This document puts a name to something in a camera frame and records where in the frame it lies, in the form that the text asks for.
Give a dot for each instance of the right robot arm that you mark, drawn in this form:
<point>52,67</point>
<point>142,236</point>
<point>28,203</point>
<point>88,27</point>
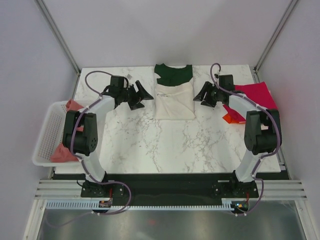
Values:
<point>262,133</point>

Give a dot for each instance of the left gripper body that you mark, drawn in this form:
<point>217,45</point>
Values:
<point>130,96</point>

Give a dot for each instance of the salmon pink t-shirt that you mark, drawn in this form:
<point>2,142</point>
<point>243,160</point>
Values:
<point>62,154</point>

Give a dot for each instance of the left aluminium frame post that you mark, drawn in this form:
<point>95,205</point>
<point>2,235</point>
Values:
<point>57,34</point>

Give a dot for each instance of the white green-sleeved Charlie Brown t-shirt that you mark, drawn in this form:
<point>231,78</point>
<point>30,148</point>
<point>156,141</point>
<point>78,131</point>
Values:
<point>174,93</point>

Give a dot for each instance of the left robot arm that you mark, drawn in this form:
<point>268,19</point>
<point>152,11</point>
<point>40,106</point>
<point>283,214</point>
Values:
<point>80,133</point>

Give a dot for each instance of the folded orange t-shirt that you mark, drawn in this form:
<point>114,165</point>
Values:
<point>228,118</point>

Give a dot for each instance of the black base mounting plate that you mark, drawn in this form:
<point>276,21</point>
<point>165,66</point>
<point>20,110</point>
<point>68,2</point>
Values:
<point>170,188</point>

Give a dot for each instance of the folded magenta t-shirt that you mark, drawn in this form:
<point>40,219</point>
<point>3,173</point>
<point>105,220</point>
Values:
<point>257,92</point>

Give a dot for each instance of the right aluminium frame post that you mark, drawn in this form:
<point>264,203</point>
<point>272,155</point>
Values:
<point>275,35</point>

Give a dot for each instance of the white slotted cable duct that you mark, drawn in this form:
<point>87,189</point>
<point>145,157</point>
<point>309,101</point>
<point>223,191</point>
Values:
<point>99,205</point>

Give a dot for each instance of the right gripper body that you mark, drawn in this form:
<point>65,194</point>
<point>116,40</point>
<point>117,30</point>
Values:
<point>212,95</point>

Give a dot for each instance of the aluminium frame post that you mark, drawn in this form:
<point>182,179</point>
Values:
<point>57,34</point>
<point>275,35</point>

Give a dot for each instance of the white plastic basket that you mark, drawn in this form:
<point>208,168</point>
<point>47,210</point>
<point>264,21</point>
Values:
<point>50,136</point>

